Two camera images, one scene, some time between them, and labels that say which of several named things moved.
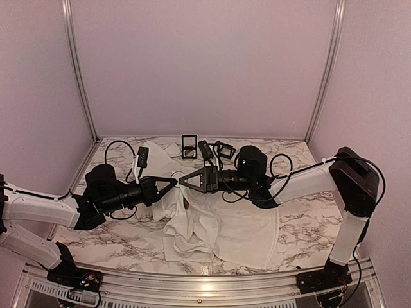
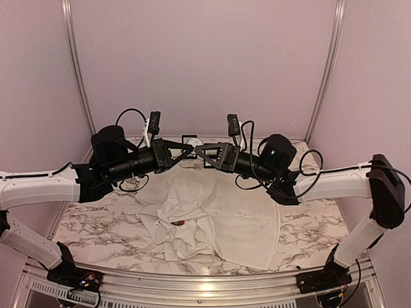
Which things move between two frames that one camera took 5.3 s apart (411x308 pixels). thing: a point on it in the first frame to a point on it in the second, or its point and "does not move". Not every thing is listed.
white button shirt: (210, 226) does not move
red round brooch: (185, 203) to (178, 222)
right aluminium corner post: (340, 6) does not move
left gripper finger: (150, 192) to (171, 144)
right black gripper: (207, 176) to (228, 153)
